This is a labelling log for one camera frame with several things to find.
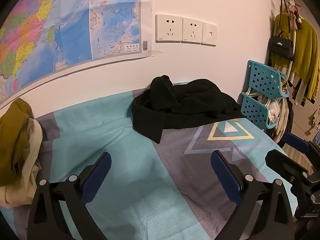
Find striped cream and black garment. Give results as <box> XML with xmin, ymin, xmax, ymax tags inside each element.
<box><xmin>272</xmin><ymin>64</ymin><xmax>307</xmax><ymax>107</ymax></box>

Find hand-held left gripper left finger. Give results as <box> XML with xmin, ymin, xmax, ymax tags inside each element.
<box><xmin>27</xmin><ymin>151</ymin><xmax>112</xmax><ymax>240</ymax></box>

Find olive garment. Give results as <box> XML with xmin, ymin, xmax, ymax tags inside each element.
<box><xmin>0</xmin><ymin>98</ymin><xmax>33</xmax><ymax>187</ymax></box>

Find beige bag straps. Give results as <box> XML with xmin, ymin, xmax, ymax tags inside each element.
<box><xmin>272</xmin><ymin>97</ymin><xmax>290</xmax><ymax>143</ymax></box>

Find blue perforated plastic rack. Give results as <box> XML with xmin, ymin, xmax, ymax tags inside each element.
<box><xmin>240</xmin><ymin>60</ymin><xmax>288</xmax><ymax>130</ymax></box>

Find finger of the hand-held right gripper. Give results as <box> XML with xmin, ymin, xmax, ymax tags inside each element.
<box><xmin>265</xmin><ymin>149</ymin><xmax>310</xmax><ymax>180</ymax></box>
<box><xmin>282</xmin><ymin>132</ymin><xmax>320</xmax><ymax>155</ymax></box>

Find white coat rack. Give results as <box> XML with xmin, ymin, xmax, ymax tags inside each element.
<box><xmin>279</xmin><ymin>0</ymin><xmax>307</xmax><ymax>45</ymax></box>

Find colourful wall map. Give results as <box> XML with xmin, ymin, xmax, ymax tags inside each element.
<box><xmin>0</xmin><ymin>0</ymin><xmax>163</xmax><ymax>105</ymax></box>

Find small plush toy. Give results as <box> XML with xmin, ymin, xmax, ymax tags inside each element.
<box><xmin>286</xmin><ymin>1</ymin><xmax>304</xmax><ymax>30</ymax></box>

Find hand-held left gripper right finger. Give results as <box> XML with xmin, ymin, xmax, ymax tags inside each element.
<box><xmin>211</xmin><ymin>150</ymin><xmax>297</xmax><ymax>240</ymax></box>

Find white wall socket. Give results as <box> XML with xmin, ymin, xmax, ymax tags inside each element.
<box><xmin>155</xmin><ymin>14</ymin><xmax>183</xmax><ymax>43</ymax></box>
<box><xmin>182</xmin><ymin>17</ymin><xmax>204</xmax><ymax>45</ymax></box>

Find yellow-green cardigan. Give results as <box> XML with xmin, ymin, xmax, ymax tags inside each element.
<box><xmin>271</xmin><ymin>14</ymin><xmax>320</xmax><ymax>100</ymax></box>

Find black handbag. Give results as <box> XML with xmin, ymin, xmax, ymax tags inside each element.
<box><xmin>267</xmin><ymin>0</ymin><xmax>294</xmax><ymax>60</ymax></box>

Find teal and grey bed sheet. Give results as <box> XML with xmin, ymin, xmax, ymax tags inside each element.
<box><xmin>5</xmin><ymin>81</ymin><xmax>298</xmax><ymax>240</ymax></box>

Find white cloth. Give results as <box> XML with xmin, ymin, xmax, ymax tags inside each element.
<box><xmin>260</xmin><ymin>94</ymin><xmax>280</xmax><ymax>125</ymax></box>

